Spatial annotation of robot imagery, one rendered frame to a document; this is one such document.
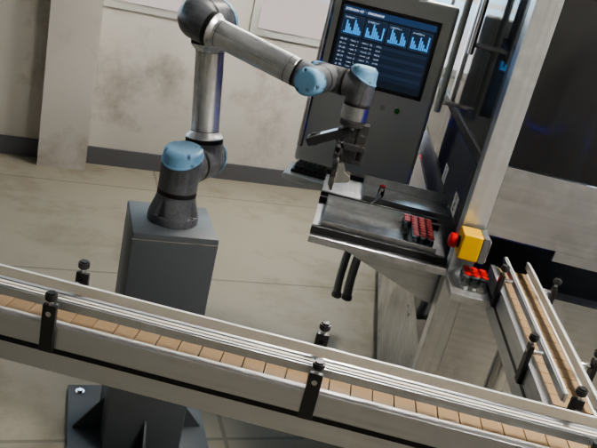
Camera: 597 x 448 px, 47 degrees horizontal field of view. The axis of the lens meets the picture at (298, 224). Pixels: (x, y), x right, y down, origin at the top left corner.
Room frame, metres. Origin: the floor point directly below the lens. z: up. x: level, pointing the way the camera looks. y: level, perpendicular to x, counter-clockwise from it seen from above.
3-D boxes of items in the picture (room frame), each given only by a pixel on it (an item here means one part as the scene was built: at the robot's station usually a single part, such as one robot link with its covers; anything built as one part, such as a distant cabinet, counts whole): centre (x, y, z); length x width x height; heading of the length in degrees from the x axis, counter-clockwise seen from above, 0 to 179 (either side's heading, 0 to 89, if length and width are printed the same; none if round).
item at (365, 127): (1.93, -0.09, 1.15); 0.09 x 0.08 x 0.12; 88
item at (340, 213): (2.00, -0.24, 0.90); 0.34 x 0.26 x 0.04; 88
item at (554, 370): (1.45, -0.59, 0.92); 0.69 x 0.15 x 0.16; 178
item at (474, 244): (1.74, -0.46, 0.99); 0.08 x 0.07 x 0.07; 88
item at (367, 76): (1.93, -0.08, 1.30); 0.09 x 0.08 x 0.11; 74
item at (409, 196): (2.33, -0.36, 0.90); 0.34 x 0.26 x 0.04; 88
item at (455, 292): (1.72, -0.50, 0.87); 0.14 x 0.13 x 0.02; 88
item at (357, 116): (1.93, -0.08, 1.23); 0.08 x 0.08 x 0.05
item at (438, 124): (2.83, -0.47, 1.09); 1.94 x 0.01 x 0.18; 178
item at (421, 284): (1.92, -0.27, 0.79); 0.34 x 0.03 x 0.13; 88
